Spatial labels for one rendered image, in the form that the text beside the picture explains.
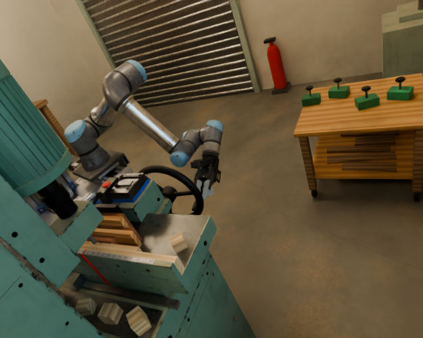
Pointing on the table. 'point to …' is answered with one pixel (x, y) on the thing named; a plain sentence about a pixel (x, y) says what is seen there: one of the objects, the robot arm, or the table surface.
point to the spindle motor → (19, 133)
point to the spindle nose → (58, 200)
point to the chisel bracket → (78, 224)
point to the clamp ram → (109, 208)
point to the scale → (117, 257)
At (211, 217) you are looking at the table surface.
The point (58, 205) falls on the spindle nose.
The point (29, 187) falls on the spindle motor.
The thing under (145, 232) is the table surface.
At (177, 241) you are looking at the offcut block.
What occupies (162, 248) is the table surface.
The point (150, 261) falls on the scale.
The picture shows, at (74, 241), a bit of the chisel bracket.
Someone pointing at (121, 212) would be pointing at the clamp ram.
